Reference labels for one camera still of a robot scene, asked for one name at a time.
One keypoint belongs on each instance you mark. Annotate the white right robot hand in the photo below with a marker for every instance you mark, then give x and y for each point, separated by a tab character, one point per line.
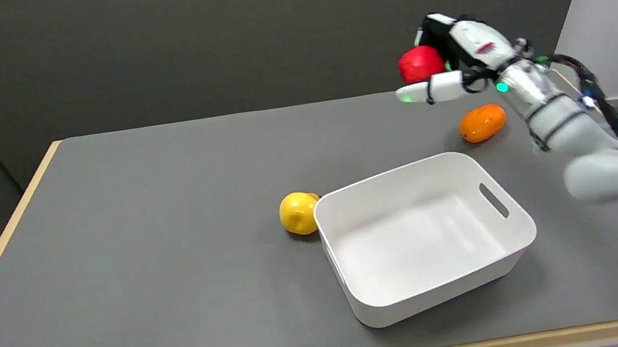
475	42

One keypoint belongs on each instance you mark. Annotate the red tomato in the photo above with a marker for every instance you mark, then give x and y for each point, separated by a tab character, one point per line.
420	64

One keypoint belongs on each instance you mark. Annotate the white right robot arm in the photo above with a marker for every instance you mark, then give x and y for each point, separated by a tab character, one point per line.
586	139

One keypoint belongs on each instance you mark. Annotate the white plastic box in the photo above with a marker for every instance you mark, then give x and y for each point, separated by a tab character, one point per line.
424	236

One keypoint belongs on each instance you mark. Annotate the orange mango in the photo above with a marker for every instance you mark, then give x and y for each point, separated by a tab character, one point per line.
482	123

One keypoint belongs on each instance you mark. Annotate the yellow lemon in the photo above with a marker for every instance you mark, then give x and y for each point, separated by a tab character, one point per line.
298	213

